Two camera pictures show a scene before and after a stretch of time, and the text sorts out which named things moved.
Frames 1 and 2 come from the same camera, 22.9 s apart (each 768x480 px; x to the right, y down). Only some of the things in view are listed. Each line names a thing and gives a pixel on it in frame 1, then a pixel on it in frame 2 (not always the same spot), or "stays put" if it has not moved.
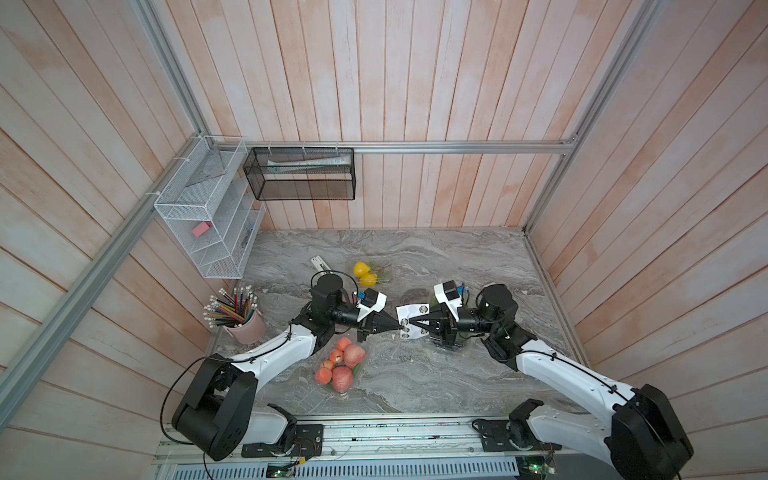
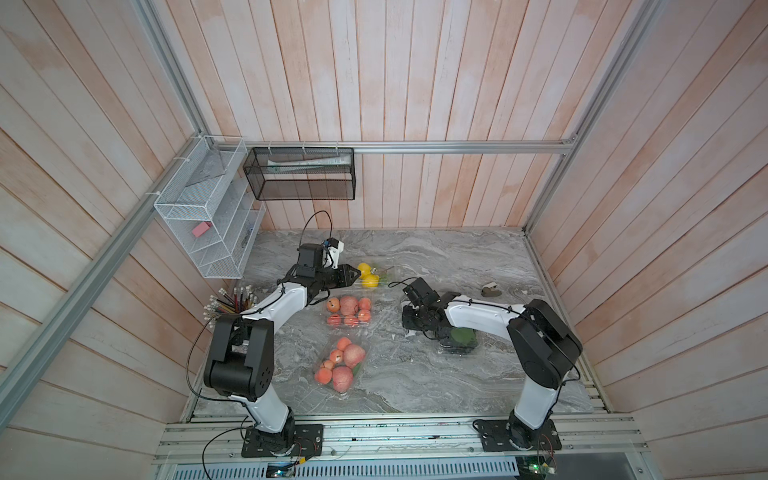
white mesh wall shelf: x=210 y=208 stays put
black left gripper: x=376 y=325 to x=346 y=273
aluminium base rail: x=406 y=447 stays put
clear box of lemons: x=370 y=273 stays put
